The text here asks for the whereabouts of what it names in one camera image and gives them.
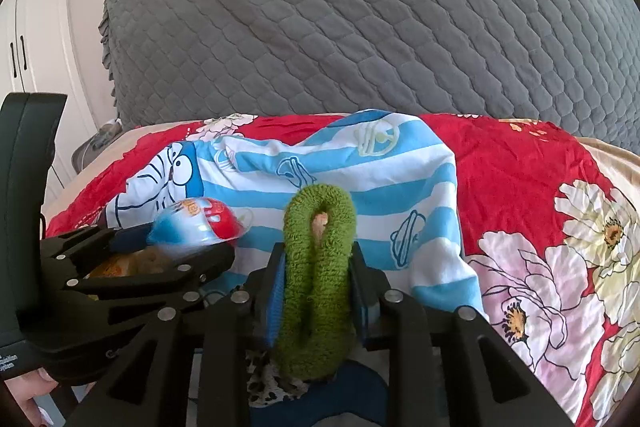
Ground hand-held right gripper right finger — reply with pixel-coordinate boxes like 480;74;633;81
350;242;576;427

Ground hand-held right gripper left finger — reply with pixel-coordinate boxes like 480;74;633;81
65;242;288;427

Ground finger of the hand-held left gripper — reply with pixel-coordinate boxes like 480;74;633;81
40;224;156;278
60;244;236;303

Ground beige mesh scrunchie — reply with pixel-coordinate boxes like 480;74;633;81
130;249;173;278

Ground green fuzzy scrunchie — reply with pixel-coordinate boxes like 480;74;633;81
272;183;358;380

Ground yellow rice cracker packet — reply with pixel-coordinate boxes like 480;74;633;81
87;254;132;280

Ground blue and red egg toy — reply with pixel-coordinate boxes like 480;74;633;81
147;198;253;253

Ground leopard print scrunchie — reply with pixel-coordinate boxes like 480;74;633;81
245;347;311;408

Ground person's left hand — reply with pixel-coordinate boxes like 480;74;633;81
0;369;68;427

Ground grey nightstand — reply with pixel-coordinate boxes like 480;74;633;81
70;122;123;172

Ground grey box with blue cloth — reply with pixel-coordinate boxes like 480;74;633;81
105;109;488;427

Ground white wardrobe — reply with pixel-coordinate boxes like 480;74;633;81
0;0;101;202

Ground red floral blanket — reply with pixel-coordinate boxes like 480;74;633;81
45;112;640;427

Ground grey quilted headboard cover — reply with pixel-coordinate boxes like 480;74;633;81
100;0;640;152

